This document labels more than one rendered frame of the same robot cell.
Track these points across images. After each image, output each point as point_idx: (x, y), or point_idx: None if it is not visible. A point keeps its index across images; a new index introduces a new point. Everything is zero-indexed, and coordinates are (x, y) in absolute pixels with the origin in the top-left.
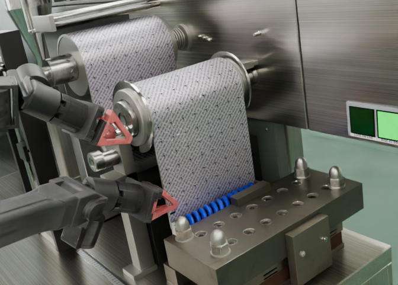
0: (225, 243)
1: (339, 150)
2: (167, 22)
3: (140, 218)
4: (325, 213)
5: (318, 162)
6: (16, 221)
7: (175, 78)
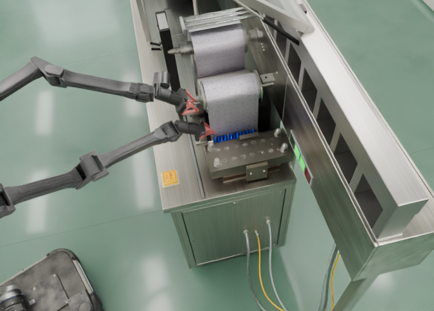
0: (219, 163)
1: (422, 32)
2: (254, 20)
3: (195, 138)
4: (269, 161)
5: (400, 37)
6: (142, 148)
7: (225, 88)
